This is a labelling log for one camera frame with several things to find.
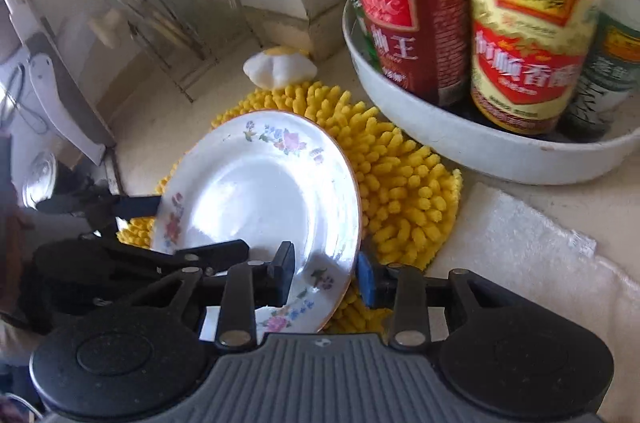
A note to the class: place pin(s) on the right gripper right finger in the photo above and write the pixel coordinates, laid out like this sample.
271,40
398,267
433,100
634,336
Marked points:
401,289

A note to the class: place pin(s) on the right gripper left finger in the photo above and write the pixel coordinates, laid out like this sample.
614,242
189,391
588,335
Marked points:
250,286

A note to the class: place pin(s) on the white plate with small flowers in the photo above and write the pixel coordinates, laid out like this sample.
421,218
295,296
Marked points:
267,177

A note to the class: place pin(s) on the yellow chenille mat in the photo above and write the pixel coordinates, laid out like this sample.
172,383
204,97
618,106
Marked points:
409,200

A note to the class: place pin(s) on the white cloth towel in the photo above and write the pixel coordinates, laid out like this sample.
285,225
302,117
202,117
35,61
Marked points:
512,244

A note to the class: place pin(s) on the white round tray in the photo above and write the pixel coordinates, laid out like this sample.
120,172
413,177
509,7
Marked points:
487,150

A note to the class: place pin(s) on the white flower-shaped sponge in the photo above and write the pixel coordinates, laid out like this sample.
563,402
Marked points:
277,67

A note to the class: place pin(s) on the steel dish rack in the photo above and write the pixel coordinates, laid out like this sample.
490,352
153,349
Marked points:
64,104

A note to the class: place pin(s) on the green label sauce bottle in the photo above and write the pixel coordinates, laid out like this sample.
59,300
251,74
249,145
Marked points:
609,76

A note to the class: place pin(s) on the red yellow label bottle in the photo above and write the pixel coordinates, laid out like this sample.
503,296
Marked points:
526,59

